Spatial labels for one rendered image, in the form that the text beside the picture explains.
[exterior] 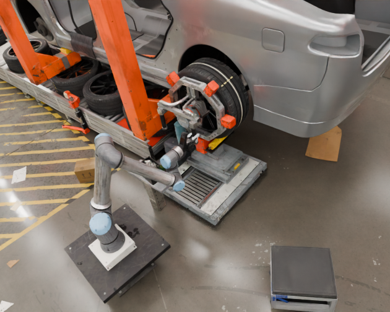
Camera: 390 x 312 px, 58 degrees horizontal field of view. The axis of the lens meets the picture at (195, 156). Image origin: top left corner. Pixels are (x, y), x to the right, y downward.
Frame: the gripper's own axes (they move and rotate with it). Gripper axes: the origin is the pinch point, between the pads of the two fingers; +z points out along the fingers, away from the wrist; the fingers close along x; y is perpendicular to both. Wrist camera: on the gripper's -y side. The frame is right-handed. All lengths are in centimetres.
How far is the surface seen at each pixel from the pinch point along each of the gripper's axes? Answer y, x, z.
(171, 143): 42, -47, 11
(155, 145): 56, -73, 10
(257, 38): -63, 28, 44
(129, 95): -20, -61, -8
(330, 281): 49, 126, -26
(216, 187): 75, 2, 13
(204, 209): 75, 8, -13
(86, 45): -9, -199, 45
